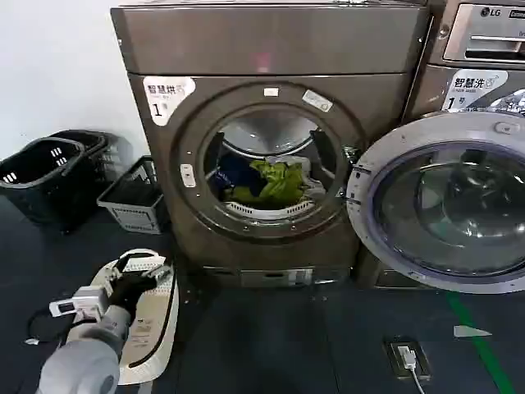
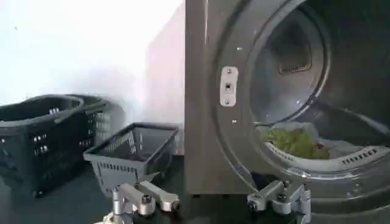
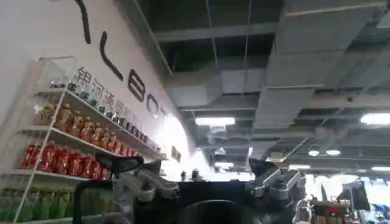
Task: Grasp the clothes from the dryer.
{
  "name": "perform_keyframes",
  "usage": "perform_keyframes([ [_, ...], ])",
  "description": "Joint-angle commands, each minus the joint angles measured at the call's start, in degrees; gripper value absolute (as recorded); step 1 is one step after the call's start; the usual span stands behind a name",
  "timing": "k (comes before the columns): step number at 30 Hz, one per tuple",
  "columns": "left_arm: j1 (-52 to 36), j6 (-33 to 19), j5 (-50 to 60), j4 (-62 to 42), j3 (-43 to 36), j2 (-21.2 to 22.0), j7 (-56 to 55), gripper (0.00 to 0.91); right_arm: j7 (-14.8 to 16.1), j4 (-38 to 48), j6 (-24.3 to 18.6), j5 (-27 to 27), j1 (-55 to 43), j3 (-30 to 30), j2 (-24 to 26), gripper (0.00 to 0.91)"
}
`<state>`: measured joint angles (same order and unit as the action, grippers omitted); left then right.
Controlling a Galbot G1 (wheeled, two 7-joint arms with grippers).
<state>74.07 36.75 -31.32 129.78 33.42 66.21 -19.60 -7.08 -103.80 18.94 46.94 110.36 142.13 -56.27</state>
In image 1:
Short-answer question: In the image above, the green floor tape line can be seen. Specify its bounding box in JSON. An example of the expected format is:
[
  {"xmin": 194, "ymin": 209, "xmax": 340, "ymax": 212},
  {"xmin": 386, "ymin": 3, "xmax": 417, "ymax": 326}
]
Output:
[{"xmin": 445, "ymin": 291, "xmax": 517, "ymax": 394}]

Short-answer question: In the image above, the grey number sticker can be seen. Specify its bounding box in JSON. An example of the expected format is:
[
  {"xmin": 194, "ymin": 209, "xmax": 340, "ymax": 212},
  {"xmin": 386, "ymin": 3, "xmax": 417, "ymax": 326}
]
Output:
[{"xmin": 441, "ymin": 68, "xmax": 510, "ymax": 112}]

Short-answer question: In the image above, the green garment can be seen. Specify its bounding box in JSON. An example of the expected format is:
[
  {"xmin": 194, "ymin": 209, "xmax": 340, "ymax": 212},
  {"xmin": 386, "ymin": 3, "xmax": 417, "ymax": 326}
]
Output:
[{"xmin": 227, "ymin": 158, "xmax": 305, "ymax": 204}]

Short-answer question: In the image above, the white plug with cable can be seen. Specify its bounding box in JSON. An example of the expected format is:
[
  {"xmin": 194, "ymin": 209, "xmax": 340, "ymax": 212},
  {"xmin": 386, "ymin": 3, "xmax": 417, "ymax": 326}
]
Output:
[{"xmin": 395, "ymin": 343, "xmax": 428, "ymax": 394}]

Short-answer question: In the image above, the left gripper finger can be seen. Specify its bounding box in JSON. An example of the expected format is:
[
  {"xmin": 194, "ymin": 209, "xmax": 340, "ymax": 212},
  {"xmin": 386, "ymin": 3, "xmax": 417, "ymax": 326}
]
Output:
[
  {"xmin": 115, "ymin": 252, "xmax": 166, "ymax": 275},
  {"xmin": 141, "ymin": 263, "xmax": 171, "ymax": 286}
]

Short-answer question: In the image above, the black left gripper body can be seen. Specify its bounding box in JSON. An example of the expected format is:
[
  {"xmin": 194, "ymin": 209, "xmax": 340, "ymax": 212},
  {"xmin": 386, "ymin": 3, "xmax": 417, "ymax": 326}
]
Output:
[{"xmin": 106, "ymin": 271, "xmax": 159, "ymax": 318}]

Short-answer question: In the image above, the grey triangle floor marker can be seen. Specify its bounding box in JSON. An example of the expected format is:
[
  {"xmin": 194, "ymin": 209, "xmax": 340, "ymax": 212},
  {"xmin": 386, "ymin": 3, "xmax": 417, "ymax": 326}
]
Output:
[{"xmin": 452, "ymin": 323, "xmax": 493, "ymax": 339}]

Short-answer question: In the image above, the grey front-load dryer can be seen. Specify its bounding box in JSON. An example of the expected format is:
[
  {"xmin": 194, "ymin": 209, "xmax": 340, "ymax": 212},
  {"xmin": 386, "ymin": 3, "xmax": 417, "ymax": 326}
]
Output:
[{"xmin": 109, "ymin": 0, "xmax": 432, "ymax": 289}]

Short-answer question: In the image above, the large black laundry basket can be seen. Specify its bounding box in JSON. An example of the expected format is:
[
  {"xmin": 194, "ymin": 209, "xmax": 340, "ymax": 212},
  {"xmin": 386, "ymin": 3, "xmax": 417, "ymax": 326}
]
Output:
[{"xmin": 0, "ymin": 136, "xmax": 90, "ymax": 233}]

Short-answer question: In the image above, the long black cable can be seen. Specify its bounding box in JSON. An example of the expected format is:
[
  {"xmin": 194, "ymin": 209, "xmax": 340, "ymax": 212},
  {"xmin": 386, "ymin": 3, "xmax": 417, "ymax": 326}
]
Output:
[{"xmin": 127, "ymin": 265, "xmax": 179, "ymax": 370}]

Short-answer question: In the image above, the round glass dryer door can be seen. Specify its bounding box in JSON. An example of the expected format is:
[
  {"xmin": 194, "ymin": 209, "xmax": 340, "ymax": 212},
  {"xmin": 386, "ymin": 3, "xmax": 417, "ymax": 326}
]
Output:
[{"xmin": 345, "ymin": 109, "xmax": 525, "ymax": 295}]

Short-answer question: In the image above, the grey slatted laundry basket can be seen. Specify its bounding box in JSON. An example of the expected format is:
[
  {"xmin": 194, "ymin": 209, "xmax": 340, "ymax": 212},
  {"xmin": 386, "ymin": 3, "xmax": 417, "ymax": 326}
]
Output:
[{"xmin": 96, "ymin": 155, "xmax": 170, "ymax": 236}]

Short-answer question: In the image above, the white laundry basket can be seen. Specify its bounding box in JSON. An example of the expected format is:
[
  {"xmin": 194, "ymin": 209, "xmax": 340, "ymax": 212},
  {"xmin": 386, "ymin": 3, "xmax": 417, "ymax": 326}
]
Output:
[{"xmin": 65, "ymin": 247, "xmax": 180, "ymax": 386}]

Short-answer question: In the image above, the floor power socket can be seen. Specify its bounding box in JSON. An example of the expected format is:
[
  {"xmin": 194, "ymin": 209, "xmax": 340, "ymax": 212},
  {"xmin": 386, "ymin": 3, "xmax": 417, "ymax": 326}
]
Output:
[{"xmin": 381, "ymin": 337, "xmax": 432, "ymax": 379}]

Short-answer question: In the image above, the grey washing machine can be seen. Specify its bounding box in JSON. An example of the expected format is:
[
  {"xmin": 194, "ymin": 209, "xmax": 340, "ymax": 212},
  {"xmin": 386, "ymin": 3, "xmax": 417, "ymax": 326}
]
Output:
[{"xmin": 404, "ymin": 0, "xmax": 525, "ymax": 289}]

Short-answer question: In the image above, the dark blue garment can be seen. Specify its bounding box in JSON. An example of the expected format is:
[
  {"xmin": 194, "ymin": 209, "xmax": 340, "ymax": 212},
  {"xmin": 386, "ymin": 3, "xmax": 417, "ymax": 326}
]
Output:
[{"xmin": 216, "ymin": 153, "xmax": 266, "ymax": 199}]

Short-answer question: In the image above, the pale grey garment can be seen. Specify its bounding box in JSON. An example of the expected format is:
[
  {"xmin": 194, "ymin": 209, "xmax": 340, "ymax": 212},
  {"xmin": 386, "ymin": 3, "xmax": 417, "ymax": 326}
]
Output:
[{"xmin": 266, "ymin": 154, "xmax": 326, "ymax": 202}]

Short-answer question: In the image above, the white number sticker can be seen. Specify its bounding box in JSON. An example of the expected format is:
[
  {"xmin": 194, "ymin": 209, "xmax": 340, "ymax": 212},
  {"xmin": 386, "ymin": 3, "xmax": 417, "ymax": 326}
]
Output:
[{"xmin": 142, "ymin": 75, "xmax": 197, "ymax": 127}]

